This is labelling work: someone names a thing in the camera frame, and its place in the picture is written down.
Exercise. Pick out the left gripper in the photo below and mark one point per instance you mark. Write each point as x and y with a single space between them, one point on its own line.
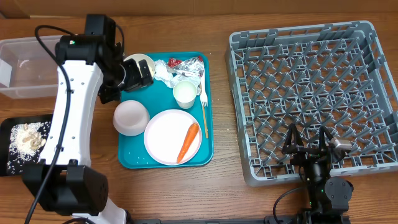
135 79

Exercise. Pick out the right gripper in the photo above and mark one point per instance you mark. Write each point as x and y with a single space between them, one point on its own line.
305 154

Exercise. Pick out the white bowl with peanuts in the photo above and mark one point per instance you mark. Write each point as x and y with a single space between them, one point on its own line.
139 57

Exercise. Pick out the white bowl with rice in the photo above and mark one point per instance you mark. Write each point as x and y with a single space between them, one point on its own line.
130 118

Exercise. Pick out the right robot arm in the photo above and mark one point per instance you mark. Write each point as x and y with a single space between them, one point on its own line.
328 196

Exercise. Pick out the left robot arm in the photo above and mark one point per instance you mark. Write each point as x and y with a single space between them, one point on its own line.
91 67

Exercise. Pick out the grey plastic dishwasher rack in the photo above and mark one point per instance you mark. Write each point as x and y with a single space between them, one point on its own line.
333 75

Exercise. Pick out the black rectangular waste tray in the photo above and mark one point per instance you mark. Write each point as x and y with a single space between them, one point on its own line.
6 127

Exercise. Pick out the crumpled white napkin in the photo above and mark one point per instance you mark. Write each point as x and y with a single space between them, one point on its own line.
163 73

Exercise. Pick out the white paper cup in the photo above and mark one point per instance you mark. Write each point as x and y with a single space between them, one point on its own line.
185 93

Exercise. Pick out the crumpled silver foil wrapper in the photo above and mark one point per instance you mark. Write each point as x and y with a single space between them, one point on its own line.
193 67

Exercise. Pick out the white round plate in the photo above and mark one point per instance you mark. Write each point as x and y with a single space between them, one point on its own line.
165 134

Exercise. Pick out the white plastic fork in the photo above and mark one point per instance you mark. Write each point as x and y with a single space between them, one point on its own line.
203 95

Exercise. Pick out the wooden chopstick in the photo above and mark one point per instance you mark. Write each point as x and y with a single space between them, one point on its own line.
205 122

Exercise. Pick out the teal plastic serving tray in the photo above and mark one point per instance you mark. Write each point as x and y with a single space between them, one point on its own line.
157 98

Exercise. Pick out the orange carrot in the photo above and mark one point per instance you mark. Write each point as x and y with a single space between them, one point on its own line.
190 136

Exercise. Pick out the clear plastic storage bin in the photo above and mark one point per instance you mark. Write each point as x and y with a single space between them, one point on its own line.
27 70

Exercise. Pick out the pile of rice and peanuts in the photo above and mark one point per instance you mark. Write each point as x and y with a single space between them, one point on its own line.
26 143

